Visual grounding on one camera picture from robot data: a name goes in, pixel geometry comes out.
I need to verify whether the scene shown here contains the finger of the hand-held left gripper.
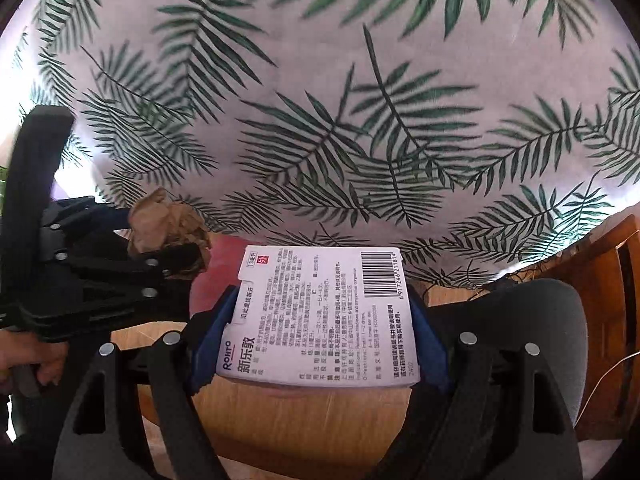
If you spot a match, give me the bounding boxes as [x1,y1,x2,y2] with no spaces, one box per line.
[52,242,208,327]
[42,199,133,241]

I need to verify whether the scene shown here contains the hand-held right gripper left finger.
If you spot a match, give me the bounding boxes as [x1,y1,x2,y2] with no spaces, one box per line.
[52,285,246,480]

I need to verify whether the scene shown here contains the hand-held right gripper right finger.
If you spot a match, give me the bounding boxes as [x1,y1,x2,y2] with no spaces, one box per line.
[365,285,583,480]

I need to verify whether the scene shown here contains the brown paper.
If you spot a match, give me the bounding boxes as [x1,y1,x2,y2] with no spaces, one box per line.
[127,187,211,276]

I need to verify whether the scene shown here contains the pink trash bag bin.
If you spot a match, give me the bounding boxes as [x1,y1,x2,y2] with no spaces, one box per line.
[187,234,251,323]

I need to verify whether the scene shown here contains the white printed medicine box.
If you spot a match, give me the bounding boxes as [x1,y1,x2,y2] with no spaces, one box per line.
[215,245,418,391]

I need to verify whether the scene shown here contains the person's left hand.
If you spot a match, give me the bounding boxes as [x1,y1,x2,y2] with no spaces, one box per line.
[0,332,68,391]

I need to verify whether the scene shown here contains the dark grey chair seat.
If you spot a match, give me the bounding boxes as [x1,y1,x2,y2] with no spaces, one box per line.
[492,277,588,431]

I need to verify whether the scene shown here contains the brown wooden chair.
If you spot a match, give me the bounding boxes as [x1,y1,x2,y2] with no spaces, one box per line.
[520,215,640,441]

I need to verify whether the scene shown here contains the leaf print tablecloth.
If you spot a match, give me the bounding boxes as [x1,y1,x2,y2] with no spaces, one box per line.
[0,0,640,291]

